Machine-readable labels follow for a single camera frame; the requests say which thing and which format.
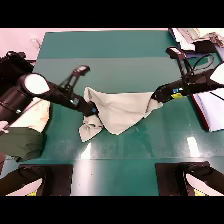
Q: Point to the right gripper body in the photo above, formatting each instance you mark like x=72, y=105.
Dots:
x=163, y=93

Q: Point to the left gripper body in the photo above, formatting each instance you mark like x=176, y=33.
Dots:
x=88, y=109

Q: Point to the pale grey T-shirt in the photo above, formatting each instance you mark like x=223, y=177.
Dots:
x=120, y=111

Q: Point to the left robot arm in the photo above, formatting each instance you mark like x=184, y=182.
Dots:
x=20, y=95

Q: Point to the white garment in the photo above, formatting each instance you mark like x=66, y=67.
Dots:
x=213, y=110

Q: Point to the cream garment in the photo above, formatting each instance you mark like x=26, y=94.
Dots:
x=33, y=116

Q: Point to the heap of clothes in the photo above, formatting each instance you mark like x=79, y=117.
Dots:
x=195, y=35

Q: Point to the dark green garment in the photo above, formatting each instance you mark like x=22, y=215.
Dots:
x=20, y=143

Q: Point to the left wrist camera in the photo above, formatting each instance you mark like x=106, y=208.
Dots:
x=81, y=70

